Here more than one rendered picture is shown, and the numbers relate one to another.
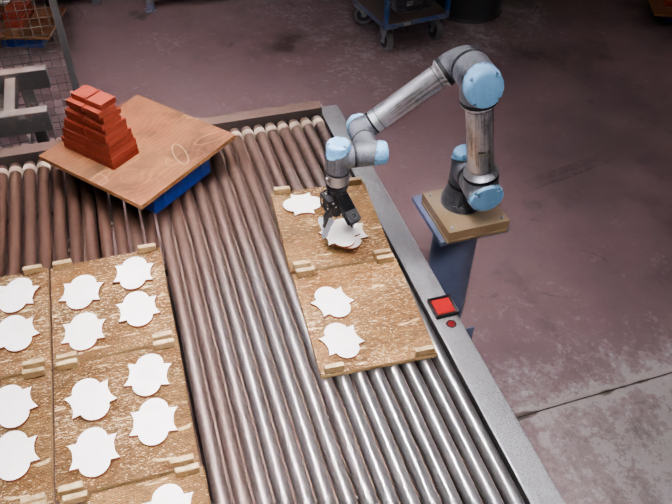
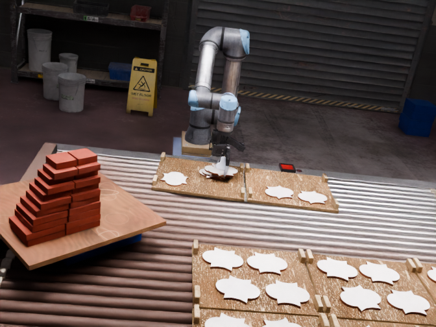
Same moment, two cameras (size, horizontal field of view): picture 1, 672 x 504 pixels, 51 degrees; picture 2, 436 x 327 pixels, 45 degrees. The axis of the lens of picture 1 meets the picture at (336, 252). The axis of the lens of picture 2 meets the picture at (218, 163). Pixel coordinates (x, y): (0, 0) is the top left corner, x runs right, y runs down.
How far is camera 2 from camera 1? 2.62 m
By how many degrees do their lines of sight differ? 66
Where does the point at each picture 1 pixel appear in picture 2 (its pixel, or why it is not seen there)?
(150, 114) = (15, 193)
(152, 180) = (132, 209)
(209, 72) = not seen: outside the picture
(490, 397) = (351, 176)
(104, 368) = (327, 289)
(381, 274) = (257, 174)
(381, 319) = (296, 183)
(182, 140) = not seen: hidden behind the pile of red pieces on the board
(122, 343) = (302, 277)
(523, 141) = (8, 170)
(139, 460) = (410, 285)
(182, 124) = not seen: hidden behind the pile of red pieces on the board
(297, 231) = (203, 187)
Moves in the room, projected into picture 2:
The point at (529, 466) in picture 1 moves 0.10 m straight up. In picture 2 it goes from (391, 180) to (396, 163)
